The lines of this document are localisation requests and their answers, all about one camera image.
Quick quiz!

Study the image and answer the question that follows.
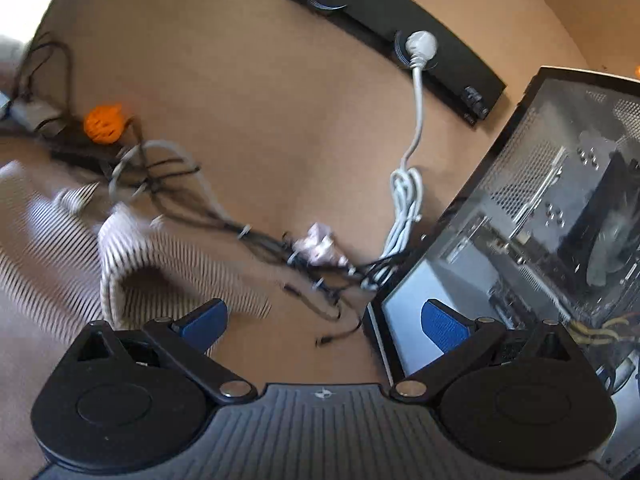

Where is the black power strip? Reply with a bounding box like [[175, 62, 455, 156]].
[[190, 0, 507, 129]]

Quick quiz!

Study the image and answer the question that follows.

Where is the black hub box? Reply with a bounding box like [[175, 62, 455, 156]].
[[47, 122, 127, 172]]

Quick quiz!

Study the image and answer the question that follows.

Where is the white plug cable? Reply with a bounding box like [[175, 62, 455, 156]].
[[382, 30, 440, 282]]

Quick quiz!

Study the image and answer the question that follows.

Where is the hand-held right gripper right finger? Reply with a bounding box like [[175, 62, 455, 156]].
[[389, 298, 573, 404]]

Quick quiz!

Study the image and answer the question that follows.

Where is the crumpled white paper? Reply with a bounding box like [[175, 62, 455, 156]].
[[292, 224, 351, 267]]

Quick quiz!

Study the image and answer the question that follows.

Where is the white black striped shirt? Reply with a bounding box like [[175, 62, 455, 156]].
[[0, 160, 273, 357]]

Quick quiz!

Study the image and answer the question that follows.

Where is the grey monitor stand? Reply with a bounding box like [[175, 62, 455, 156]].
[[0, 92, 67, 136]]

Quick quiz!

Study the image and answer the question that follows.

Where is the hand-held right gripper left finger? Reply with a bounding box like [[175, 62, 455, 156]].
[[75, 298, 257, 406]]

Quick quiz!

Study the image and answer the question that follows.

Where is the grey cable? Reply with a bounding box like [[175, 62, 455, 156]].
[[109, 140, 242, 227]]

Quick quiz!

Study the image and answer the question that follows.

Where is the orange pumpkin figure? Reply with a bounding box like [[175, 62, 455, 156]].
[[82, 104, 133, 147]]

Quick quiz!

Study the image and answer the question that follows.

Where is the computer monitor at right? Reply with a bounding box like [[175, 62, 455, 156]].
[[362, 66, 640, 480]]

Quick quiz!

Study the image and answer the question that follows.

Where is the black cable bundle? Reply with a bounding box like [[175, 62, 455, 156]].
[[107, 140, 403, 348]]

